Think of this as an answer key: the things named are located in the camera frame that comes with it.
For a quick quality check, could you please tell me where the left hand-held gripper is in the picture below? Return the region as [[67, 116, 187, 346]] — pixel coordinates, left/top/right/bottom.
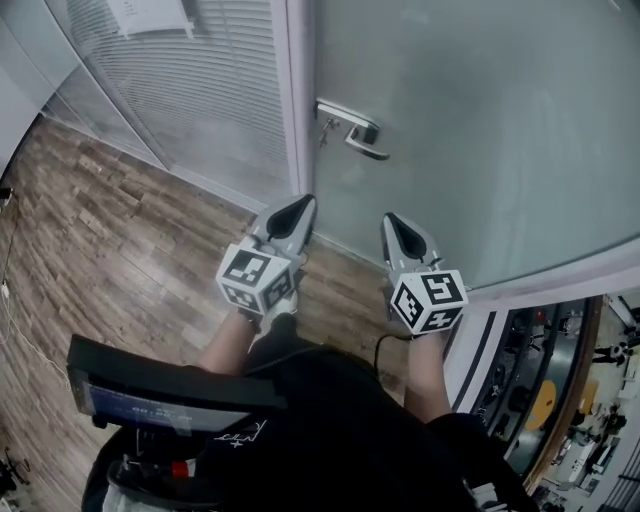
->
[[215, 193, 319, 318]]

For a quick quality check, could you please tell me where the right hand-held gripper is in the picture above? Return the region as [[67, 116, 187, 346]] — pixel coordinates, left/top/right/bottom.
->
[[380, 212, 470, 336]]

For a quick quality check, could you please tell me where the frosted glass door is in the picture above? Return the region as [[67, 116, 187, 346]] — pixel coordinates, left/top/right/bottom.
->
[[312, 0, 640, 294]]

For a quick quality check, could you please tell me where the silver door handle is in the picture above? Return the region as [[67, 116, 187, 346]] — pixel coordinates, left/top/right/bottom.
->
[[314, 98, 391, 161]]

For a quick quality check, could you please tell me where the person's right forearm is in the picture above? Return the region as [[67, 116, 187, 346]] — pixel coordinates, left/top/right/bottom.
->
[[402, 333, 454, 427]]

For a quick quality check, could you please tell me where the person's left forearm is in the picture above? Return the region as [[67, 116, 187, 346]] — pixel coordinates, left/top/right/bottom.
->
[[197, 305, 257, 375]]

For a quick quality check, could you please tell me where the person's white shoe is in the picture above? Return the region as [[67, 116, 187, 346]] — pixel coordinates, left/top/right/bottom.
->
[[269, 289, 300, 317]]

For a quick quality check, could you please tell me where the small key in lock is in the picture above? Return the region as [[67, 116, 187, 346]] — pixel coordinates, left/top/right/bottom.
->
[[318, 118, 341, 149]]

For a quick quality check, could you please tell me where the person's black shirt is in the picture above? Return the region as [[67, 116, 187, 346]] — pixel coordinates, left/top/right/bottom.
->
[[82, 313, 544, 512]]

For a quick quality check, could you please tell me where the yellow round disc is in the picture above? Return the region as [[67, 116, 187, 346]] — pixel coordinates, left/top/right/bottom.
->
[[523, 378, 559, 431]]

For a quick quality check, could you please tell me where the black chest-mounted tablet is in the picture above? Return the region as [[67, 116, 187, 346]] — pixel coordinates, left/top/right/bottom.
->
[[66, 333, 290, 437]]

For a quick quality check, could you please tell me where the white paper notice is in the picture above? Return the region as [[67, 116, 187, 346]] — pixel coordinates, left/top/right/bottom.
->
[[107, 0, 197, 40]]

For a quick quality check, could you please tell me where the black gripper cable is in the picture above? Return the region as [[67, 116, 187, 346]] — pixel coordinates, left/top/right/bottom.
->
[[374, 332, 417, 372]]

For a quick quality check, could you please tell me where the white door frame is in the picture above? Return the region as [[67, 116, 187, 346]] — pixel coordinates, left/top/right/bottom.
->
[[283, 0, 324, 199]]

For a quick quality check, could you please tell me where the curved wooden rail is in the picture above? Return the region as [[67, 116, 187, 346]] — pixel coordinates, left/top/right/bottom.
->
[[522, 294, 607, 499]]

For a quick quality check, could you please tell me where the black chest mount red button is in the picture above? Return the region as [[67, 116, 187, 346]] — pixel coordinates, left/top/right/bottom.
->
[[107, 429, 201, 506]]

